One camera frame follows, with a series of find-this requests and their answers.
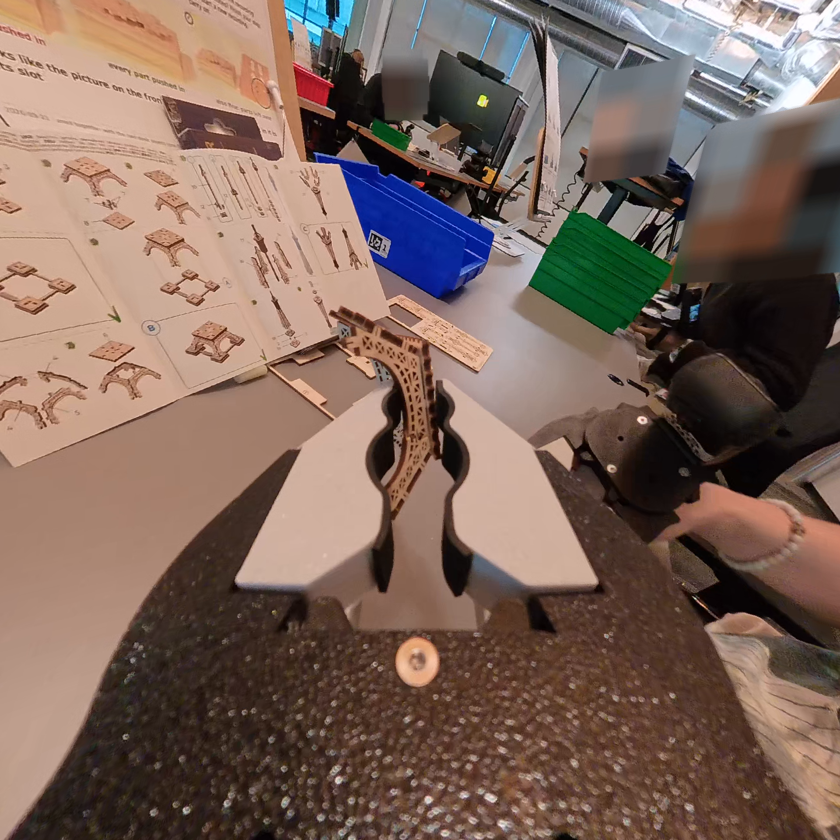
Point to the black computer monitor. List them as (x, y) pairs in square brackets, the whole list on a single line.
[(472, 95)]

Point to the wooden lattice tower base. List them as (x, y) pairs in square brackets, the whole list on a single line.
[(410, 394)]

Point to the large instruction poster sheet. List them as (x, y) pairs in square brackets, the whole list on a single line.
[(131, 52)]

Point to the small green bin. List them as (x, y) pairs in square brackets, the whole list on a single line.
[(390, 134)]

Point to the blue plastic bin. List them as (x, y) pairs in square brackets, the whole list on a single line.
[(407, 223)]

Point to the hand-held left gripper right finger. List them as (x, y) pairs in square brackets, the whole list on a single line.
[(518, 525)]

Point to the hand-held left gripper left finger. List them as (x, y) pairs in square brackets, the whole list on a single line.
[(315, 525)]

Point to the wooden laser-cut parts sheet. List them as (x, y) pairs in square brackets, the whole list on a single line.
[(446, 331)]

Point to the small poster board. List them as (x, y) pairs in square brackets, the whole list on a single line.
[(548, 131)]

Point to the person's right forearm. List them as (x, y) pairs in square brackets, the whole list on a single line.
[(814, 564)]

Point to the green plastic bin stack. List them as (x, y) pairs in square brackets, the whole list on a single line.
[(604, 275)]

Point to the grey desk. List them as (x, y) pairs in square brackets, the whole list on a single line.
[(558, 341)]

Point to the wooden empty frame piece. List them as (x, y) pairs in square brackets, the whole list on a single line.
[(308, 384)]

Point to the red plastic bins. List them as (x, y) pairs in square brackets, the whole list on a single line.
[(312, 82)]

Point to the dark packaging card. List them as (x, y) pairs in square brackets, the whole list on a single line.
[(216, 128)]

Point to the folded assembly instruction booklet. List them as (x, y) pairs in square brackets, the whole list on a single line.
[(131, 295)]

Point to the person's striped shirt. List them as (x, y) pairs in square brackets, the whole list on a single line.
[(787, 709)]

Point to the white push pin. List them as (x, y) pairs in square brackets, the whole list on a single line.
[(274, 92)]

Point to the wooden poster backing board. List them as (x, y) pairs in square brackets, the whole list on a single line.
[(289, 65)]

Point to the person's right hand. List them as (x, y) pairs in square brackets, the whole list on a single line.
[(709, 518)]

